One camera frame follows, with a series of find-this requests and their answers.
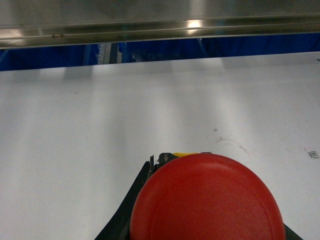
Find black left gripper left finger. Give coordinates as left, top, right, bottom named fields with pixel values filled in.
left=95, top=155, right=155, bottom=240

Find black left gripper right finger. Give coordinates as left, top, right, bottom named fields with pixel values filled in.
left=284, top=224, right=303, bottom=240

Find red mushroom push button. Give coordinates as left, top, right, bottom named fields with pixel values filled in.
left=129, top=153, right=286, bottom=240

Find blue bin under shelf right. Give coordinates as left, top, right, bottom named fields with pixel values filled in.
left=202, top=33, right=320, bottom=58

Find blue bin under shelf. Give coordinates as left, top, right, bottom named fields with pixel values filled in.
left=202, top=33, right=320, bottom=58
left=0, top=44, right=100, bottom=71

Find blue bin under shelf left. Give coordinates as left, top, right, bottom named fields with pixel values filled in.
left=0, top=44, right=100, bottom=71

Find stainless steel roller shelf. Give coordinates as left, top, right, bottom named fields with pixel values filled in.
left=0, top=0, right=320, bottom=49

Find small QR code sticker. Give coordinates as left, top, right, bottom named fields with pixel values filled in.
left=304, top=148, right=320, bottom=159

